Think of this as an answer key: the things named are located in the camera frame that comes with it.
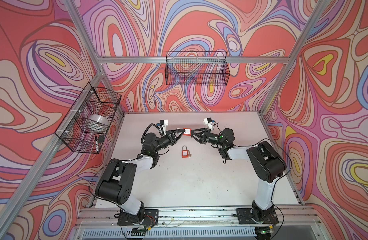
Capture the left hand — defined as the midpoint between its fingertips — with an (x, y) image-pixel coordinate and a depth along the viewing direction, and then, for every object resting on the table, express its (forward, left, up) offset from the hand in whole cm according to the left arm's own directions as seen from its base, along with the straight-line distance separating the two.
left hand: (186, 132), depth 77 cm
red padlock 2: (+1, -1, -1) cm, 1 cm away
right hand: (+1, -3, -4) cm, 5 cm away
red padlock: (+1, +1, -23) cm, 23 cm away
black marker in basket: (-4, +45, +1) cm, 45 cm away
